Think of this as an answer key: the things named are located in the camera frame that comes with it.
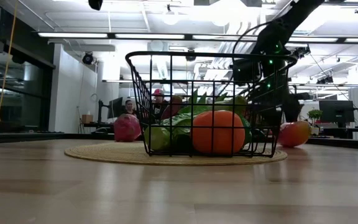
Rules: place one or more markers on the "round green fruit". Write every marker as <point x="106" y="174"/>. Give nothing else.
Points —
<point x="238" y="104"/>

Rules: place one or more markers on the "black ceiling fixture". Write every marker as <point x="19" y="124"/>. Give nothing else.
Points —
<point x="206" y="2"/>
<point x="251" y="2"/>

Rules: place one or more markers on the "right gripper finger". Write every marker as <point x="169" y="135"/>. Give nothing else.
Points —
<point x="292" y="111"/>
<point x="267" y="118"/>

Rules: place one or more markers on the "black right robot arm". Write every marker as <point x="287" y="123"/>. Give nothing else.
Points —
<point x="291" y="18"/>

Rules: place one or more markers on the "green romaine lettuce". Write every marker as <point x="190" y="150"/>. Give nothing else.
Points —
<point x="158" y="138"/>

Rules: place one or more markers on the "black spotlight cluster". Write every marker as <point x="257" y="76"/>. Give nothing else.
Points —
<point x="325" y="80"/>

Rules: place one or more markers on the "black computer monitor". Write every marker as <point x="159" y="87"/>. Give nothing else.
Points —
<point x="336" y="111"/>
<point x="116" y="108"/>

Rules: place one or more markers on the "dark office desk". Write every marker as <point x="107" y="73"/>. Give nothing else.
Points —
<point x="337" y="132"/>

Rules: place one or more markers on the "green potted plant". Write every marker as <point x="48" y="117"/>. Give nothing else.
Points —
<point x="314" y="114"/>

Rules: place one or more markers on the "red and yellow mango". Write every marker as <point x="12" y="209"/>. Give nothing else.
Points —
<point x="294" y="134"/>

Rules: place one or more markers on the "orange citrus fruit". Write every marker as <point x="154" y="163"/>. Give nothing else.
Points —
<point x="222" y="137"/>

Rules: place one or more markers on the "black table frame rail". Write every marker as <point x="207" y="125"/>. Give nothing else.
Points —
<point x="98" y="136"/>
<point x="353" y="144"/>
<point x="20" y="137"/>

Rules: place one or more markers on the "round woven straw placemat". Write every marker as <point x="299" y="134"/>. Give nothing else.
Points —
<point x="104" y="154"/>

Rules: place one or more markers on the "silver ceiling duct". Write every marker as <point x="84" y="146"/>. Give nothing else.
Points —
<point x="314" y="21"/>

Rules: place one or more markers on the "pink dragon fruit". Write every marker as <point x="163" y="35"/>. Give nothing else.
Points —
<point x="126" y="128"/>

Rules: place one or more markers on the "person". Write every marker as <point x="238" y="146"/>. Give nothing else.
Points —
<point x="158" y="104"/>
<point x="129" y="107"/>

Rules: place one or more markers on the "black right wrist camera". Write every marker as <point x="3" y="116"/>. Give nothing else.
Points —
<point x="245" y="71"/>

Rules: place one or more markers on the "brown cardboard box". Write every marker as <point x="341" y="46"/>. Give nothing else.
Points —
<point x="87" y="119"/>

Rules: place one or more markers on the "red cap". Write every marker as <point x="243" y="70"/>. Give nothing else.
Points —
<point x="158" y="92"/>

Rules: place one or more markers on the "black ceiling camera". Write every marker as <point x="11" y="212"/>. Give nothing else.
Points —
<point x="301" y="51"/>
<point x="88" y="58"/>
<point x="190" y="58"/>

